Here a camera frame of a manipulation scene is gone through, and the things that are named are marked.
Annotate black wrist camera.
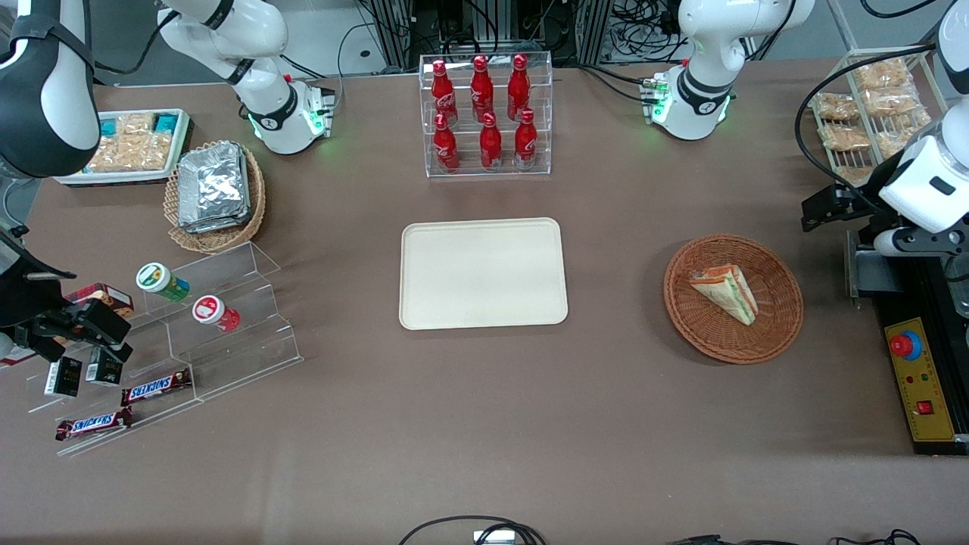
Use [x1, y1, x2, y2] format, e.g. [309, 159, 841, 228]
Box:
[72, 300, 132, 343]
[801, 184, 864, 232]

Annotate clear acrylic bottle rack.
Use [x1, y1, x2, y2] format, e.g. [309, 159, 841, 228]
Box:
[419, 51, 553, 179]

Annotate silver foil pack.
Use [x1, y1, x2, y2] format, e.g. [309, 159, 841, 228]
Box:
[182, 210, 252, 234]
[178, 142, 249, 223]

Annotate small black box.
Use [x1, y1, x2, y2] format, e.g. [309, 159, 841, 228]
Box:
[43, 356, 83, 399]
[85, 350, 124, 387]

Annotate brown round wicker basket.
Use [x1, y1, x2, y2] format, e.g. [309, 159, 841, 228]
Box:
[663, 234, 805, 366]

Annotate thin black table cable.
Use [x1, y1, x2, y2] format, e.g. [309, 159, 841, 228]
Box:
[666, 528, 921, 545]

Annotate black arm base cables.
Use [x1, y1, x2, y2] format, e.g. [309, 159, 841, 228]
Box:
[556, 62, 653, 103]

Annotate grey metal block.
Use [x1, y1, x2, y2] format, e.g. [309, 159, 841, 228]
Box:
[846, 229, 905, 300]

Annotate black looped table cable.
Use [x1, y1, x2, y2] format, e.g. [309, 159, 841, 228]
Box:
[399, 516, 546, 545]

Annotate white rectangular snack tray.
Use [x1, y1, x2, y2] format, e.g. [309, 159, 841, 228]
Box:
[53, 108, 194, 186]

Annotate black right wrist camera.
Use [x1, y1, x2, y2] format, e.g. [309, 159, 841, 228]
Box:
[72, 300, 132, 343]

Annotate clear acrylic stepped shelf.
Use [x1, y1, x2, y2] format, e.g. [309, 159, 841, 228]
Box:
[26, 241, 305, 457]

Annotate brown Snickers bar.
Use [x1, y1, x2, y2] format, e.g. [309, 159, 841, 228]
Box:
[121, 369, 192, 407]
[55, 406, 134, 442]

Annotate clear metal container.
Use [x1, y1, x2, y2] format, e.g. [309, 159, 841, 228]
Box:
[943, 256, 969, 319]

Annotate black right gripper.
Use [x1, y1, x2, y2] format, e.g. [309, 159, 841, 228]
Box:
[0, 250, 135, 365]

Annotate red cola bottle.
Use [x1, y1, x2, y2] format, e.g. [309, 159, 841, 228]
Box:
[432, 61, 458, 126]
[506, 54, 531, 120]
[514, 109, 538, 168]
[480, 113, 503, 170]
[470, 54, 494, 122]
[433, 114, 460, 172]

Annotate tangled black background cables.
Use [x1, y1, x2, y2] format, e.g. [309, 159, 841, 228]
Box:
[606, 0, 688, 48]

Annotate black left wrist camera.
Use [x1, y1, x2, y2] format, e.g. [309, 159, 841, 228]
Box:
[801, 184, 864, 232]

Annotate red snack can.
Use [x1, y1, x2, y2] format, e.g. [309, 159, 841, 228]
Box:
[191, 294, 241, 333]

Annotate black control box yellow panel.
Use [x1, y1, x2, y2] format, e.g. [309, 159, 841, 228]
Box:
[871, 257, 969, 456]

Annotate light oval wicker basket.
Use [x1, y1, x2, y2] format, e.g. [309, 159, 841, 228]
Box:
[164, 140, 267, 254]

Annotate white wire rack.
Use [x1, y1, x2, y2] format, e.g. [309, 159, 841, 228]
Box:
[809, 47, 951, 186]

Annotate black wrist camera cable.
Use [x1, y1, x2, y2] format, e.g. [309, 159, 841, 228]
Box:
[793, 42, 939, 214]

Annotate beige plastic tray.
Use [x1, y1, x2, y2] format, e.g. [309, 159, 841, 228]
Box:
[399, 217, 569, 332]

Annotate red brown chocolate box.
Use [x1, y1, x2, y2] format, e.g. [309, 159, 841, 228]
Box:
[64, 282, 135, 319]

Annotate triangle sandwich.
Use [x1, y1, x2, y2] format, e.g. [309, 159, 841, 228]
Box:
[688, 263, 759, 327]

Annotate aluminium frame post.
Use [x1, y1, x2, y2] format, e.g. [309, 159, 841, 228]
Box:
[579, 0, 614, 66]
[376, 0, 413, 70]

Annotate green yellow snack can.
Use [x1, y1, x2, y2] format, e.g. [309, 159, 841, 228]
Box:
[136, 262, 191, 303]

